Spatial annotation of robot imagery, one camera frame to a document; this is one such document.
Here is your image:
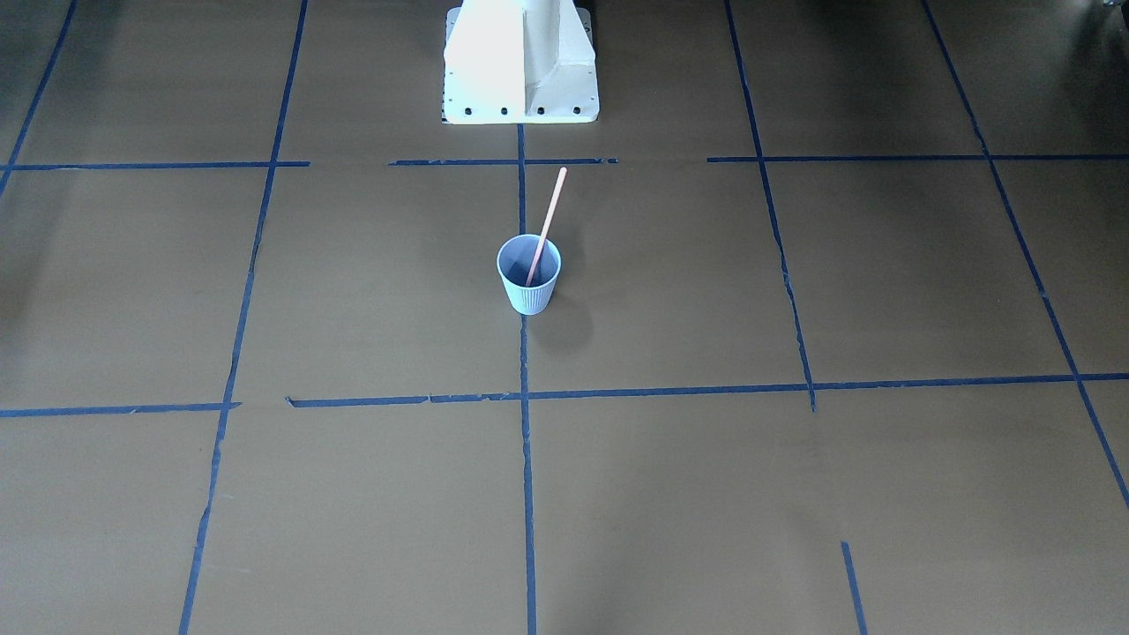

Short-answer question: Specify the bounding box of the blue ribbed plastic cup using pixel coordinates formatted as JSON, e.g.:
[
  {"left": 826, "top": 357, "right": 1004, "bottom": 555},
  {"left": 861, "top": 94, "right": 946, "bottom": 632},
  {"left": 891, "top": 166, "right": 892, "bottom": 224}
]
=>
[{"left": 495, "top": 234, "right": 562, "bottom": 315}]

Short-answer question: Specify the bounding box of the white pillar base plate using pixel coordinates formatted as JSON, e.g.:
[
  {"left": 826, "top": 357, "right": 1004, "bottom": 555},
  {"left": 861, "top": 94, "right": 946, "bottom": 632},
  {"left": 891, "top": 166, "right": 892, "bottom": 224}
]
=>
[{"left": 441, "top": 1, "right": 601, "bottom": 125}]

